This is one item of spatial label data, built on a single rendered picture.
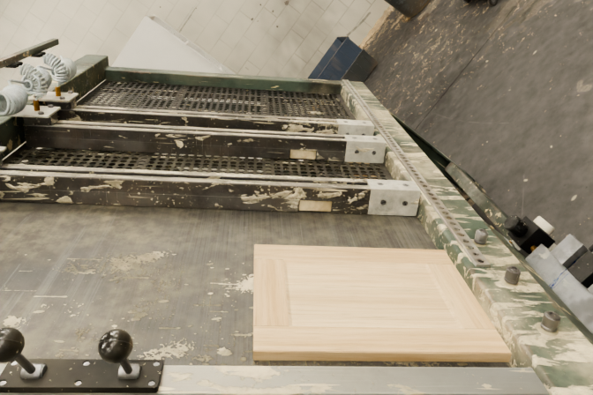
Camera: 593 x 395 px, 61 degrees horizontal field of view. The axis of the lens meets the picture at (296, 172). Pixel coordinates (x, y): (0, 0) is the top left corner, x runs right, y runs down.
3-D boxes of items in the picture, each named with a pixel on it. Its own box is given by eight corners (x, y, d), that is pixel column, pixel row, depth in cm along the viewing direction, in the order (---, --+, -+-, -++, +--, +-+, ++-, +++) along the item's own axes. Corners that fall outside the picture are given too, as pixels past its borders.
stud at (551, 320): (559, 334, 80) (564, 319, 79) (544, 334, 80) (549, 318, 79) (551, 324, 82) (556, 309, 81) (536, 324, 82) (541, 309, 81)
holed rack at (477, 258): (490, 267, 97) (491, 264, 97) (475, 266, 97) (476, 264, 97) (348, 80, 249) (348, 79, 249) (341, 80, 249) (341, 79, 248)
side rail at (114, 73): (339, 106, 245) (341, 84, 241) (106, 93, 235) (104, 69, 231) (336, 101, 253) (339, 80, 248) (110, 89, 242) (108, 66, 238)
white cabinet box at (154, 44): (327, 147, 495) (145, 15, 435) (291, 193, 505) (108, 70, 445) (316, 133, 553) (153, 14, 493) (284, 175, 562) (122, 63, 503)
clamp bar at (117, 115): (372, 147, 173) (383, 78, 164) (10, 129, 161) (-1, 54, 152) (367, 137, 182) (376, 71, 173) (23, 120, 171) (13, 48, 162)
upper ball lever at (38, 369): (48, 390, 65) (11, 356, 54) (17, 390, 64) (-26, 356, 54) (56, 360, 67) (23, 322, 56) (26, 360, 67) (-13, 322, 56)
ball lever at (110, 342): (143, 390, 66) (126, 357, 55) (113, 390, 65) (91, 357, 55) (147, 361, 68) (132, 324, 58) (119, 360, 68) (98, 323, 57)
